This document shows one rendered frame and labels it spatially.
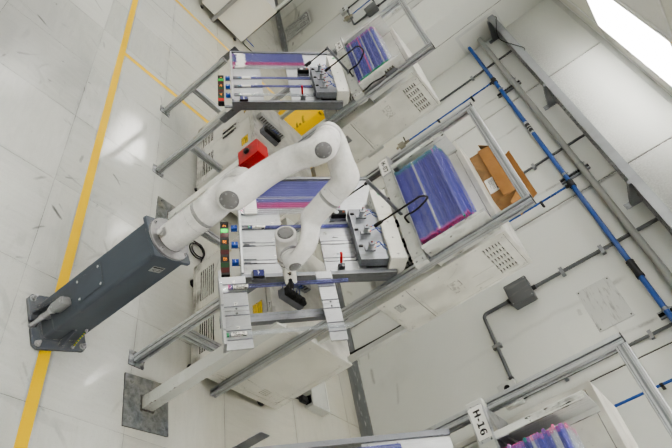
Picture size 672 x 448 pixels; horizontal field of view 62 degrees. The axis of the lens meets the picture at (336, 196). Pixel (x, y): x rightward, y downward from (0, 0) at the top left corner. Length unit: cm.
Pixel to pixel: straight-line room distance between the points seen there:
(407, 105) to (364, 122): 31
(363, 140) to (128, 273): 211
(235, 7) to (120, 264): 489
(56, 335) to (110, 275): 40
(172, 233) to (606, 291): 267
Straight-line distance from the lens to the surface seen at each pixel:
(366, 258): 257
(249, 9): 687
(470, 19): 569
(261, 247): 263
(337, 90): 369
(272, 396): 333
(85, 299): 247
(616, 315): 378
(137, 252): 228
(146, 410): 284
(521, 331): 393
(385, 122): 385
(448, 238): 252
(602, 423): 219
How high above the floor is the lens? 197
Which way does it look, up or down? 18 degrees down
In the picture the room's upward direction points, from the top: 55 degrees clockwise
